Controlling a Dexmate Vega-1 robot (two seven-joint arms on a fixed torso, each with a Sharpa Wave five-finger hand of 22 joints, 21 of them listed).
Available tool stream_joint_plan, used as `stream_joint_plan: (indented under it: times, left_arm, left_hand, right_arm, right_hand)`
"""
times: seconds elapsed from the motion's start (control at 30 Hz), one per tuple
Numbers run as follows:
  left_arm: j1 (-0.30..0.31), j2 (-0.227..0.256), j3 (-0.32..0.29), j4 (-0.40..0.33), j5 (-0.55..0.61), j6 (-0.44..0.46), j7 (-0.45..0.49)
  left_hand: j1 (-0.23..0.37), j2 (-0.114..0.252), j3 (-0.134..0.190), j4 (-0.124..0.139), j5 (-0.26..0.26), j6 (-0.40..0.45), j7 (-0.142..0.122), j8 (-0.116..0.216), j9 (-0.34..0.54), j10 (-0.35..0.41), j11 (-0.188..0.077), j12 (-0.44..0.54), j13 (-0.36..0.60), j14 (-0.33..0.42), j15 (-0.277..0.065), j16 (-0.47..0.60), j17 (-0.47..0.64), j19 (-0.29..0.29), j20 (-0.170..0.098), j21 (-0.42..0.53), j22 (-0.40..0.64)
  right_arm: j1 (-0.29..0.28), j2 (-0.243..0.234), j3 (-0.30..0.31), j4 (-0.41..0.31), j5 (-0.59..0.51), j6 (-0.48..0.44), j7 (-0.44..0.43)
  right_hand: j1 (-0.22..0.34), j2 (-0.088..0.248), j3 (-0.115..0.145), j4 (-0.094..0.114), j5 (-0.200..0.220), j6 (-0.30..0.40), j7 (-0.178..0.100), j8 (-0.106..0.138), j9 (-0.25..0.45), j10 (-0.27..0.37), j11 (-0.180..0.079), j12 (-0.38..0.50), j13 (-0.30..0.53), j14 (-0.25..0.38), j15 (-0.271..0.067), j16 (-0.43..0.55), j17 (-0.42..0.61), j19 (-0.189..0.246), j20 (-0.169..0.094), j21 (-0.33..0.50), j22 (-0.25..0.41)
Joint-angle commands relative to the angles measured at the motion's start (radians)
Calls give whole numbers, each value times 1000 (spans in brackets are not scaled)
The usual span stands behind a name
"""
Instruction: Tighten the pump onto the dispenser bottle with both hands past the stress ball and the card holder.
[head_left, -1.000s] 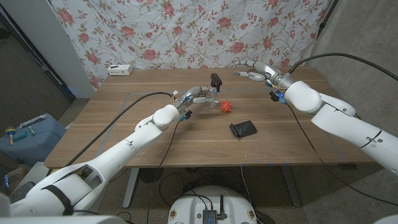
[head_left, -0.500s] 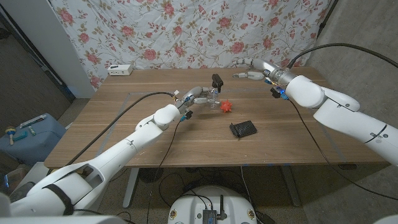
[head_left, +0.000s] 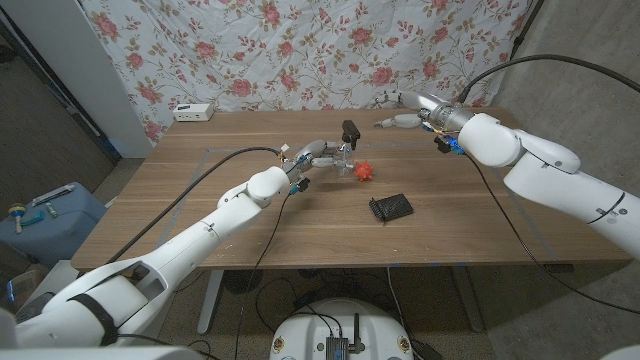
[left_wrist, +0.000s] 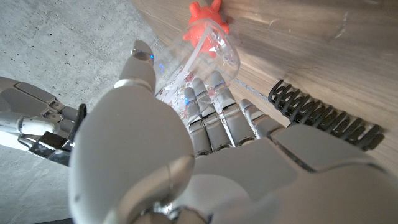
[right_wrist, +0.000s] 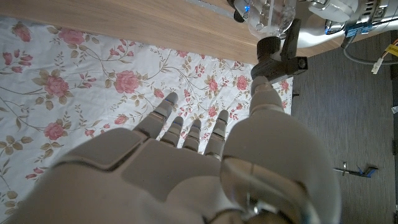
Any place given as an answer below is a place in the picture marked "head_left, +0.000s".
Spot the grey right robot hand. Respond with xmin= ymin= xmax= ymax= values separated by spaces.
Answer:
xmin=372 ymin=89 xmax=474 ymax=134

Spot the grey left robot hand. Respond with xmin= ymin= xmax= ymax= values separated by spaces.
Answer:
xmin=284 ymin=139 xmax=354 ymax=174

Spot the orange spiky stress ball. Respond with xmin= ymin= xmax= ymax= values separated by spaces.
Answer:
xmin=353 ymin=159 xmax=375 ymax=183

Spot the black ribbed card holder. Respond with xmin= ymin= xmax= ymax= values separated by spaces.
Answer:
xmin=368 ymin=193 xmax=415 ymax=224

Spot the floral backdrop cloth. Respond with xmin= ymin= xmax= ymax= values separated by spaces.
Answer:
xmin=79 ymin=0 xmax=534 ymax=144

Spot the black backdrop stand pole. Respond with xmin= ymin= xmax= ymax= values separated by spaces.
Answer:
xmin=509 ymin=0 xmax=546 ymax=61

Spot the white power strip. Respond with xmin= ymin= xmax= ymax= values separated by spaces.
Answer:
xmin=172 ymin=103 xmax=215 ymax=123

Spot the black round floor disc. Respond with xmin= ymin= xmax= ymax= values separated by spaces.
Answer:
xmin=222 ymin=269 xmax=264 ymax=296

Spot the white robot torso base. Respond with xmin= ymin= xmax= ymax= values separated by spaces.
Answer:
xmin=268 ymin=298 xmax=415 ymax=360

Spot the white table leg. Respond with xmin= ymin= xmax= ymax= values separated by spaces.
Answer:
xmin=196 ymin=269 xmax=225 ymax=336

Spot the black torso antenna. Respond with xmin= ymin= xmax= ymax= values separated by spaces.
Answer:
xmin=349 ymin=313 xmax=365 ymax=354

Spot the black torso electronics box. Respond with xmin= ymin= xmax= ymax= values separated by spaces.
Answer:
xmin=325 ymin=335 xmax=350 ymax=360

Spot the white grey flat bar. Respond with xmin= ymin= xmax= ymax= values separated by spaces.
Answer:
xmin=31 ymin=183 xmax=76 ymax=207

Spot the blue storage box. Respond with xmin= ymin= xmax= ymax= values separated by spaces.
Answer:
xmin=0 ymin=181 xmax=107 ymax=269

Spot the white floor container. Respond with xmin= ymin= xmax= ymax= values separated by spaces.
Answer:
xmin=29 ymin=259 xmax=81 ymax=296

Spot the yellow blue toy maraca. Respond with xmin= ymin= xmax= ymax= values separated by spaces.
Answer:
xmin=7 ymin=202 xmax=27 ymax=235

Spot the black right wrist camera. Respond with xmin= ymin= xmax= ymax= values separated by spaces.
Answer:
xmin=433 ymin=134 xmax=466 ymax=156

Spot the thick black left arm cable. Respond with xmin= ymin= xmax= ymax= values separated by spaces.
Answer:
xmin=104 ymin=145 xmax=289 ymax=265

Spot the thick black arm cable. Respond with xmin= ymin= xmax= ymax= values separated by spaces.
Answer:
xmin=457 ymin=53 xmax=640 ymax=106
xmin=104 ymin=145 xmax=289 ymax=265

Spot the thin black left camera cable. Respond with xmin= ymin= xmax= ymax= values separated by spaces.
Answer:
xmin=232 ymin=193 xmax=294 ymax=360

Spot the thin black camera cable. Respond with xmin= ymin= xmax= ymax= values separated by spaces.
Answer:
xmin=462 ymin=152 xmax=640 ymax=316
xmin=232 ymin=193 xmax=294 ymax=360

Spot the thin black right camera cable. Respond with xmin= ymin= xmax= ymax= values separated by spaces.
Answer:
xmin=462 ymin=152 xmax=640 ymax=316

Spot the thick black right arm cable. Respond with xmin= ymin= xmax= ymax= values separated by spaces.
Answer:
xmin=457 ymin=53 xmax=640 ymax=106

